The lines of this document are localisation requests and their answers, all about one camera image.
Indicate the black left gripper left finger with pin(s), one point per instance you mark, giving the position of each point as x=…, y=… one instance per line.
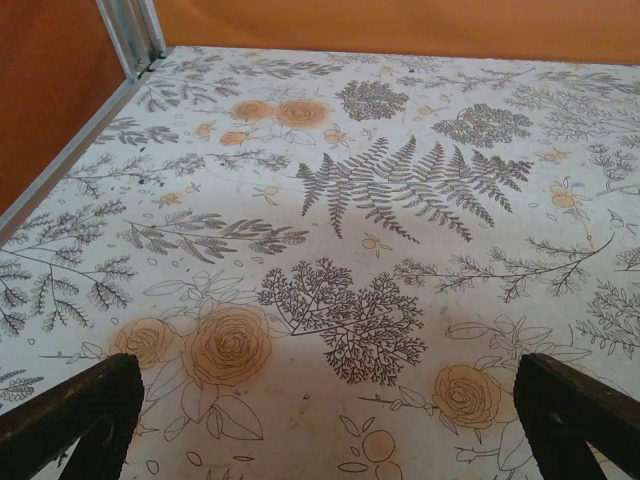
x=40, y=435

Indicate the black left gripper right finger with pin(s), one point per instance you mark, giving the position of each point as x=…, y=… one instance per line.
x=575, y=415

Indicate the aluminium frame post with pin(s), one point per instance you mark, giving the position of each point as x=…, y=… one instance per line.
x=125, y=35

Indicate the aluminium table edge rail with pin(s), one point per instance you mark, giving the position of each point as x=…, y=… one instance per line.
x=65, y=161

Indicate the floral table covering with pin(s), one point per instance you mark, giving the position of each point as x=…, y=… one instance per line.
x=320, y=250

